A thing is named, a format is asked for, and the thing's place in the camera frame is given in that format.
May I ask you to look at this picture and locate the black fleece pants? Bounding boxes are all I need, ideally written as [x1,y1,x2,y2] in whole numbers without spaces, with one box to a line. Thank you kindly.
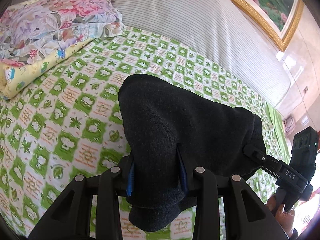
[118,74,266,232]

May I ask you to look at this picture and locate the person's right hand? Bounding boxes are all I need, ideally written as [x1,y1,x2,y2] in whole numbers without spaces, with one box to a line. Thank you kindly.
[266,194,298,239]

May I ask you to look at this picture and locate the purple white pillow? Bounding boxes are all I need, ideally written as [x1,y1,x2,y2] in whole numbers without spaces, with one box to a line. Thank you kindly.
[284,115,296,136]

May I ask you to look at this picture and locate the plain green sheet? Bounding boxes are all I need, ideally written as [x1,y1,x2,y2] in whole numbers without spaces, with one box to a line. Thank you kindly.
[265,102,291,164]

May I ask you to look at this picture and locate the green frog patterned bedsheet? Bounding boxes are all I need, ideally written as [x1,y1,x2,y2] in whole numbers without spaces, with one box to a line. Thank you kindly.
[1,28,271,236]

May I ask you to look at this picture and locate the gold framed floral painting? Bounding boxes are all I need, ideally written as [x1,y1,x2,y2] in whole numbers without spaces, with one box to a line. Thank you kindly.
[231,0,304,52]

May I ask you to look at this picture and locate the floral folded quilt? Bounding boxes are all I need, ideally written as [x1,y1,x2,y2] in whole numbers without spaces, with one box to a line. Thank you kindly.
[1,0,125,100]

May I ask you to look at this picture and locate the striped white mattress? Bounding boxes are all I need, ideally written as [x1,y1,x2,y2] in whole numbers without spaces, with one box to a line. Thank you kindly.
[114,0,291,107]

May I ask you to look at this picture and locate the black camera box right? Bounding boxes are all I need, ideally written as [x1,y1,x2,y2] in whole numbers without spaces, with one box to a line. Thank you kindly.
[289,126,319,181]

